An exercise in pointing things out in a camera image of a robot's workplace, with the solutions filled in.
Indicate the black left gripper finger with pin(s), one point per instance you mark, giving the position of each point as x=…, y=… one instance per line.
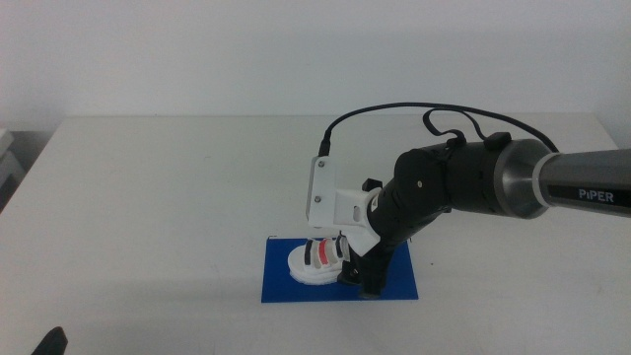
x=51, y=342

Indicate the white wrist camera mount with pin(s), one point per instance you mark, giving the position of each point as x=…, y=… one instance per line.
x=325, y=197

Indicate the grey white shelf unit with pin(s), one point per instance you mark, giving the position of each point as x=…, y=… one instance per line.
x=7, y=158

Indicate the blue rectangular mat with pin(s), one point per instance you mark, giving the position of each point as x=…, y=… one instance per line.
x=276, y=288

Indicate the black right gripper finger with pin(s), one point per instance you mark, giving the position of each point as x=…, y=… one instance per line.
x=348, y=277
x=371, y=278

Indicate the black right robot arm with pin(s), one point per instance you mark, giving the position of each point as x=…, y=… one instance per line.
x=493, y=182

